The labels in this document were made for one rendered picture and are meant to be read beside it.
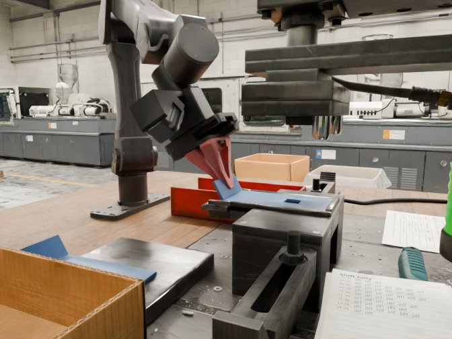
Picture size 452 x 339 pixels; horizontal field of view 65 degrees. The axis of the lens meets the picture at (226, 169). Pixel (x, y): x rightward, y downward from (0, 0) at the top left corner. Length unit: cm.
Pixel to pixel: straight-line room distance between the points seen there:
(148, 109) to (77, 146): 731
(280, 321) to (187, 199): 48
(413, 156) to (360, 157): 62
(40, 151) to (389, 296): 852
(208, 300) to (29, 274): 19
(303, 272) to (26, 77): 1234
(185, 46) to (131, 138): 33
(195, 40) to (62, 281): 31
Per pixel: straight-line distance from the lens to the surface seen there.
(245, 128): 537
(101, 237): 64
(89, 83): 1041
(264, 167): 279
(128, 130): 75
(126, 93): 76
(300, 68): 42
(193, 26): 49
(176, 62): 48
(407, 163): 493
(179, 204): 72
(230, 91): 554
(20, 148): 931
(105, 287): 34
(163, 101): 45
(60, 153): 818
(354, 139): 495
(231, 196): 51
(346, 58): 42
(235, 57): 776
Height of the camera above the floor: 111
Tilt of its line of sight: 9 degrees down
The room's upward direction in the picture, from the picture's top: straight up
